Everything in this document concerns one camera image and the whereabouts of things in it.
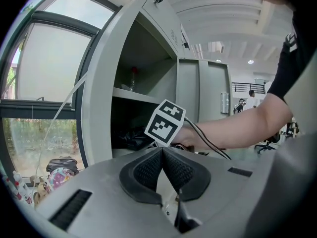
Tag grey locker door with latch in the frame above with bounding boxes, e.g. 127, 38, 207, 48
177, 58, 233, 123

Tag grey metal locker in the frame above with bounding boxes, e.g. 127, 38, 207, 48
83, 0, 233, 168

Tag person's black clothing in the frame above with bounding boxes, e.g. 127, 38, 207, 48
267, 6, 317, 104

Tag white window cord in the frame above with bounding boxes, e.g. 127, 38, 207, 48
34, 73, 89, 180

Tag black window frame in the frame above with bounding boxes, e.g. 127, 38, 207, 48
0, 0, 124, 183

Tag pink patterned backpack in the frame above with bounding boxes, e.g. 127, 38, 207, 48
47, 167, 80, 192

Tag black office chair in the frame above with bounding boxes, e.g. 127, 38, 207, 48
255, 132, 280, 155

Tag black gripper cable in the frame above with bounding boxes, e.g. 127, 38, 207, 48
184, 117, 232, 161

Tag white bottles with red labels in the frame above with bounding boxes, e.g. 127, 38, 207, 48
12, 171, 34, 205

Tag black bag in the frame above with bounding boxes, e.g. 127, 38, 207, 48
46, 157, 79, 175

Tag black metal railing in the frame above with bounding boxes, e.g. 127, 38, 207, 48
231, 82, 265, 95

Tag person's right forearm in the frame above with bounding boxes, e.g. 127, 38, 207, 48
173, 93, 294, 151

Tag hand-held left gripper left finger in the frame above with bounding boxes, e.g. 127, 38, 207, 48
34, 147, 179, 238

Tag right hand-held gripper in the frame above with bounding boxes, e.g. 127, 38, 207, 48
144, 99, 186, 150

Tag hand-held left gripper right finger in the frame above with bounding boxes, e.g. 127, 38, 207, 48
162, 132, 317, 238

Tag clear bottle red cap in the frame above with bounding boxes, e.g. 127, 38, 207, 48
130, 67, 138, 92

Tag brown cloth bag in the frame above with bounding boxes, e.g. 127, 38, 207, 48
33, 176, 52, 205

